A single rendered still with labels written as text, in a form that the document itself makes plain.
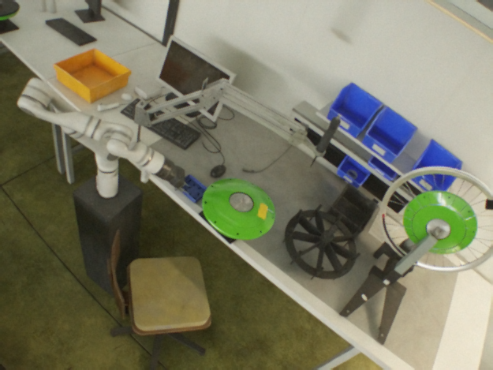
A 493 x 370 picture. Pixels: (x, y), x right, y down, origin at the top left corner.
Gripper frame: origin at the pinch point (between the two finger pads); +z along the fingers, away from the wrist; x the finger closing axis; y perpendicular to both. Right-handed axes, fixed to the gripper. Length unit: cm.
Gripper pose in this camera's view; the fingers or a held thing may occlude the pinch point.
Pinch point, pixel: (188, 189)
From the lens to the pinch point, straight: 140.9
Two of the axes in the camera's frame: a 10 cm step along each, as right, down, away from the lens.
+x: -1.3, -7.7, 6.3
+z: 6.1, 4.3, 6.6
